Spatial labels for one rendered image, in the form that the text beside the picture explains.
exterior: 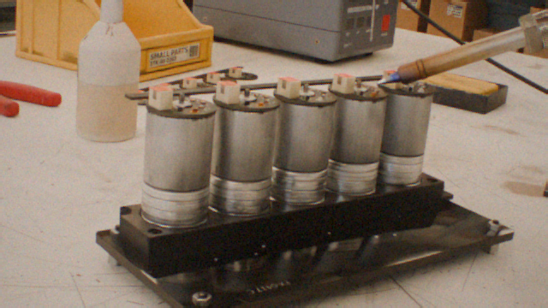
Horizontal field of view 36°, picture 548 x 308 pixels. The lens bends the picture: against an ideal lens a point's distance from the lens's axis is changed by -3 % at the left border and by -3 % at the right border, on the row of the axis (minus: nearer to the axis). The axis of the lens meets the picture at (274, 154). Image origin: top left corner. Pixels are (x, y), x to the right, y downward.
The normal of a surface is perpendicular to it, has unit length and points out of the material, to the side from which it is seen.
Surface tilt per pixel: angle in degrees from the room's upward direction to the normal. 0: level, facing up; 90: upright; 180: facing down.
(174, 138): 90
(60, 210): 0
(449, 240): 0
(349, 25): 90
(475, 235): 0
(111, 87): 90
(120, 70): 96
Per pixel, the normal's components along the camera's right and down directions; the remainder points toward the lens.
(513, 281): 0.10, -0.95
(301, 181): 0.16, 0.31
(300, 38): -0.55, 0.20
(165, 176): -0.18, 0.28
